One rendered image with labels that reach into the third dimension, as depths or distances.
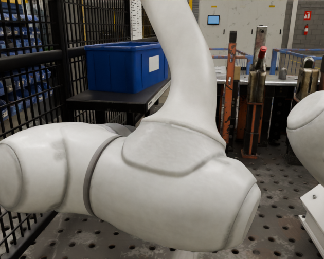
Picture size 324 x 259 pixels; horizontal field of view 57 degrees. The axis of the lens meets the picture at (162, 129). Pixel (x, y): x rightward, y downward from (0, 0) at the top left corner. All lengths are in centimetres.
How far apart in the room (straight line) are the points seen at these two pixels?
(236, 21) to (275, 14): 110
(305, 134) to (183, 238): 39
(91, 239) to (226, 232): 58
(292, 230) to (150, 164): 66
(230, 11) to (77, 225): 866
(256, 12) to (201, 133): 911
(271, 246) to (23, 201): 63
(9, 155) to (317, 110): 51
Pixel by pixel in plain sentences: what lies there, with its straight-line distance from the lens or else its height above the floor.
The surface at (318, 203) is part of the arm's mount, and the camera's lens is 87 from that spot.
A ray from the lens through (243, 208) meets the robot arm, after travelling 28.
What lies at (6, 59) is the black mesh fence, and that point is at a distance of 65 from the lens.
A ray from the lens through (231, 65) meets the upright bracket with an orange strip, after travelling 121.
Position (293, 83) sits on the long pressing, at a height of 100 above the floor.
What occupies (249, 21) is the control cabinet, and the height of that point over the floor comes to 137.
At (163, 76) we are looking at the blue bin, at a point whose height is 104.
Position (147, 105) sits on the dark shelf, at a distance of 77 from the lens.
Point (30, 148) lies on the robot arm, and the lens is 33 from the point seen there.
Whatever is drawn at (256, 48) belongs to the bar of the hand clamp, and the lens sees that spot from 121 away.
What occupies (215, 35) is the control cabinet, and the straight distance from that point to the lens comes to 916.
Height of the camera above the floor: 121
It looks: 19 degrees down
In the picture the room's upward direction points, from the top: straight up
